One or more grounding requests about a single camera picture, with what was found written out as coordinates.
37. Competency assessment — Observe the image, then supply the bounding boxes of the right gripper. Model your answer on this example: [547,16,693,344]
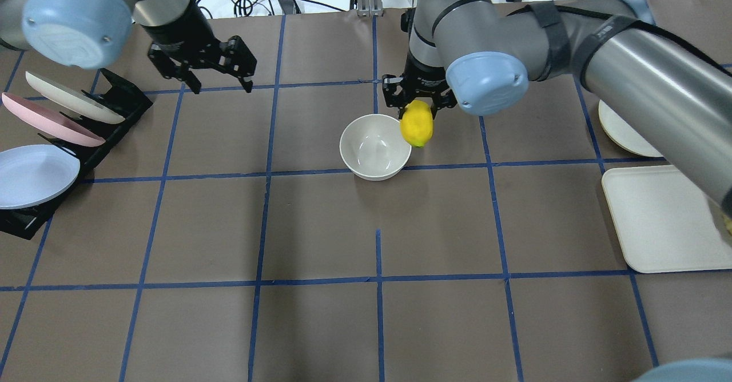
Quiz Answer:
[381,53,457,121]

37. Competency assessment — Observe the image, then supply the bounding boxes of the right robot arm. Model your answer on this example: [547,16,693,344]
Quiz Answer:
[382,0,731,214]

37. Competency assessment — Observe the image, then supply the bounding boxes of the cream round plate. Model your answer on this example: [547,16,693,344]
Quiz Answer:
[598,100,662,158]

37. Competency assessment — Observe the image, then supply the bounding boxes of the cream rectangular tray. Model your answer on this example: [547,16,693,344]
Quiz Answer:
[601,165,731,273]

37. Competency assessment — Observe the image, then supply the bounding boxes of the beige ceramic bowl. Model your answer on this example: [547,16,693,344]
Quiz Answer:
[338,114,412,181]

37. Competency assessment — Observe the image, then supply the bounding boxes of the light blue plate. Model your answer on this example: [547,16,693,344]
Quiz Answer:
[1,144,81,210]

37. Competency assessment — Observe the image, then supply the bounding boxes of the pink plate in rack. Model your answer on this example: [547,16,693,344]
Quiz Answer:
[2,92,106,147]

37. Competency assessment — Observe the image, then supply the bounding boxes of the sliced mango pieces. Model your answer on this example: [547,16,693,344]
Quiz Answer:
[722,213,732,236]

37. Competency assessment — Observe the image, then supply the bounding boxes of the cream plate in rack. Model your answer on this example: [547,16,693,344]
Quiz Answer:
[25,71,125,125]

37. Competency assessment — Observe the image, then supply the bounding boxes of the black dish rack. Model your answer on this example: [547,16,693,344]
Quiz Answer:
[1,69,153,240]

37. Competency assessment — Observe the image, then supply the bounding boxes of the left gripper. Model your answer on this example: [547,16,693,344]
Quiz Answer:
[148,5,257,94]

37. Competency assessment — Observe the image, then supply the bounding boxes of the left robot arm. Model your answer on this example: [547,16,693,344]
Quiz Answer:
[2,0,258,93]

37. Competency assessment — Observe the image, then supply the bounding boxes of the yellow lemon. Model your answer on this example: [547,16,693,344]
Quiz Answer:
[399,99,434,148]

